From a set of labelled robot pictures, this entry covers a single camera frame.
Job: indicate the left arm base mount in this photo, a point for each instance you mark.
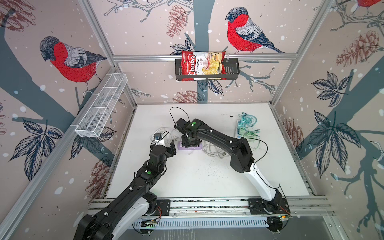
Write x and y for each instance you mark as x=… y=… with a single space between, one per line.
x=160 y=208

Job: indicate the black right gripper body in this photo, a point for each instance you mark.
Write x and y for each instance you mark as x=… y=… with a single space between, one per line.
x=187 y=143

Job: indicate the white mesh wall shelf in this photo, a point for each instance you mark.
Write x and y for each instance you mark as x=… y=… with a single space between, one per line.
x=99 y=112

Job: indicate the purple power strip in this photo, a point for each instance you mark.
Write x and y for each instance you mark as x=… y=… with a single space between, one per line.
x=182 y=148

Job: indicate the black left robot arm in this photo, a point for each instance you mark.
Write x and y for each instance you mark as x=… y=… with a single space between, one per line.
x=135 y=201

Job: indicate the white blue power strip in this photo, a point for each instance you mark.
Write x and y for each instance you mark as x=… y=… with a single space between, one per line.
x=214 y=151

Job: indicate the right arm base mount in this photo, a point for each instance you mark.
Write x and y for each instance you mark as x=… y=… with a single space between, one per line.
x=258 y=206

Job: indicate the black wire wall basket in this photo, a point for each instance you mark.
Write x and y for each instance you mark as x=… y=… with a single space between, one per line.
x=227 y=70

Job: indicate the teal charger with cable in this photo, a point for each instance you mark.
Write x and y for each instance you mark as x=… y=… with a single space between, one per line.
x=242 y=123

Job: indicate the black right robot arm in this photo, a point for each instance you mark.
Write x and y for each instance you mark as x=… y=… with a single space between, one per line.
x=242 y=160

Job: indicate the red cassava chips bag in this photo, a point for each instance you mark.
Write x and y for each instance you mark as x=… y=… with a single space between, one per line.
x=201 y=63

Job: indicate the light green charger with cable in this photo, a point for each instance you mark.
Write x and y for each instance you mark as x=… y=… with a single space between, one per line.
x=253 y=138

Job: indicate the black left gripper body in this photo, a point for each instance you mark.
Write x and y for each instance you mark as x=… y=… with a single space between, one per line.
x=169 y=152

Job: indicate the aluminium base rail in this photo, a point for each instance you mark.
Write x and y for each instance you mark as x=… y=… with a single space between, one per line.
x=241 y=207

